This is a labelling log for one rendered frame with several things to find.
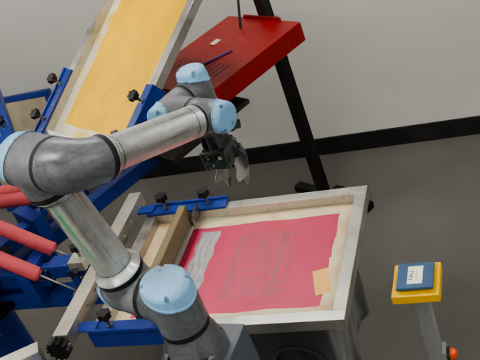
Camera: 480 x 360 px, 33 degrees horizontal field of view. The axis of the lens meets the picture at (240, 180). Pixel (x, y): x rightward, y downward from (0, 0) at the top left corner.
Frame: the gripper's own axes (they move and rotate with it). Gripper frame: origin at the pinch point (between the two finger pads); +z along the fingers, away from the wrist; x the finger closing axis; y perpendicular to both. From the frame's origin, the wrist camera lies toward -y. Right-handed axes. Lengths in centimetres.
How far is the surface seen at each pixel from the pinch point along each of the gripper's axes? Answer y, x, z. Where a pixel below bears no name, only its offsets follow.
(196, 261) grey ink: -12, -33, 40
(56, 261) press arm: -4, -80, 32
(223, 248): -19, -26, 41
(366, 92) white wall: -210, -33, 101
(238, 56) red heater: -123, -53, 26
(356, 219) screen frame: -26.6, 17.6, 37.2
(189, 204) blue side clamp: -37, -44, 36
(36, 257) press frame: -5, -89, 31
